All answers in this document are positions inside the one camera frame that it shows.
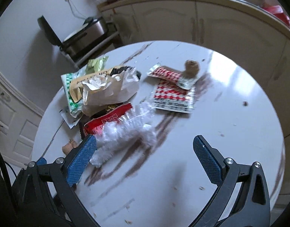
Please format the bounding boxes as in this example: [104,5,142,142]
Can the small brown peanut shell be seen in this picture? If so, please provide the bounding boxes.
[62,139,78,155]

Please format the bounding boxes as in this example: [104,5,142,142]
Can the red foil snack bag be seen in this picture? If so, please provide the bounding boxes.
[79,103,133,139]

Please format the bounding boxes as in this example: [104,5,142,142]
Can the green checkered white snack bag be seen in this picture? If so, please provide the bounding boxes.
[61,68,85,118]

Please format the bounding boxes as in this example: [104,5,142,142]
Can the clear plastic bag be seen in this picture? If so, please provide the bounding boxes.
[89,101,157,168]

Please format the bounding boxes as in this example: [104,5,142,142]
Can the tan kraft paper bag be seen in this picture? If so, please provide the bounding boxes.
[76,66,141,116]

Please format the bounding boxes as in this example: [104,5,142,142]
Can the light green snack packet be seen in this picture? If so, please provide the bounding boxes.
[85,56,108,74]

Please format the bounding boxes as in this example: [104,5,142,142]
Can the red white diamond wrapper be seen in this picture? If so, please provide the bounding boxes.
[150,79,195,114]

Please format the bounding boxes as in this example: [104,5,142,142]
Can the brown walnut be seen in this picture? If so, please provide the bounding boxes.
[184,60,200,78]

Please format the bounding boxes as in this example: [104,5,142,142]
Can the white kitchen base cabinets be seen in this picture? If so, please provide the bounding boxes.
[98,0,290,195]

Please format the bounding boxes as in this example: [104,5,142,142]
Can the round white marble table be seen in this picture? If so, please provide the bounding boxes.
[31,40,286,227]

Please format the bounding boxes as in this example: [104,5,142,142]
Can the silver electric griddle appliance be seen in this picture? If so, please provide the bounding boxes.
[37,16,108,61]

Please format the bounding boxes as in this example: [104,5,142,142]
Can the red basin in sink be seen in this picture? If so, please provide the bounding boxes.
[263,5,290,28]

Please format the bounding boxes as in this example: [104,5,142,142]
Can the black cable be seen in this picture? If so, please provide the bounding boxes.
[0,141,18,194]

